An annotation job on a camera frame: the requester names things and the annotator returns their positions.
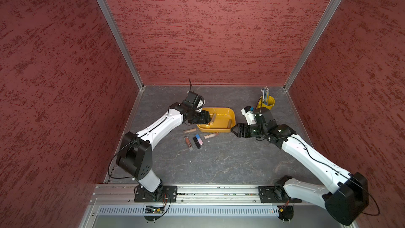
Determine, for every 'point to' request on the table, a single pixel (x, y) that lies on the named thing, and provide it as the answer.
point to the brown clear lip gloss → (188, 142)
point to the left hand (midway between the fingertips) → (205, 122)
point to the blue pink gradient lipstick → (199, 139)
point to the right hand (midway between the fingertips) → (236, 132)
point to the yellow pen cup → (271, 103)
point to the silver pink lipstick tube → (229, 123)
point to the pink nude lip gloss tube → (209, 136)
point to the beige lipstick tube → (188, 131)
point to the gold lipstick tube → (213, 117)
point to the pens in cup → (265, 95)
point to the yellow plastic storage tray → (224, 120)
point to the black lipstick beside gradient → (197, 143)
